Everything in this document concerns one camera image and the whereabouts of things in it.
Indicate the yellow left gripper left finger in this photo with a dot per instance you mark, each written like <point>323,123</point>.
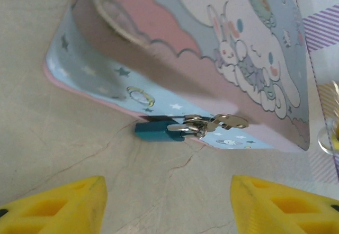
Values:
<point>79,218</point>

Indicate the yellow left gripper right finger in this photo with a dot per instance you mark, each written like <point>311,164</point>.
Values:
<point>259,218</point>

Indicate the small silver key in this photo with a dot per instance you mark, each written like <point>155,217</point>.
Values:
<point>233,121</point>

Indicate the small teal padlock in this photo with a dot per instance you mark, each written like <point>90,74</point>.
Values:
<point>153,132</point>

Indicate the clear glass object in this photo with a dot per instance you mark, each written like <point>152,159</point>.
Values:
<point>323,138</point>

